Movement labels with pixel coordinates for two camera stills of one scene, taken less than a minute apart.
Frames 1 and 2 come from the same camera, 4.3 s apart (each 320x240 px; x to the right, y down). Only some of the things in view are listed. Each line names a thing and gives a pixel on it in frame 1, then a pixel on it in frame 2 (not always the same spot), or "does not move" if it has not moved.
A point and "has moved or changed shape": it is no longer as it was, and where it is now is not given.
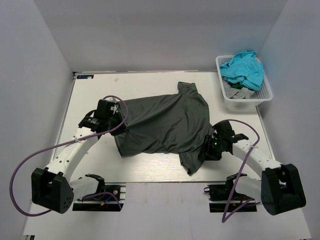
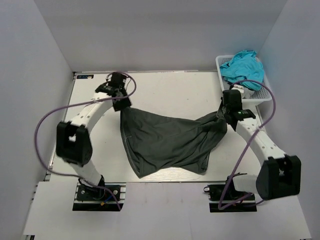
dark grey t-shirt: [175, 124] has moved or changed shape
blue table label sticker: [85, 76] does not move
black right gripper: [206, 149] → [219, 112]
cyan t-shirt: [244, 67] does not move
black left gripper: [122, 129] → [126, 103]
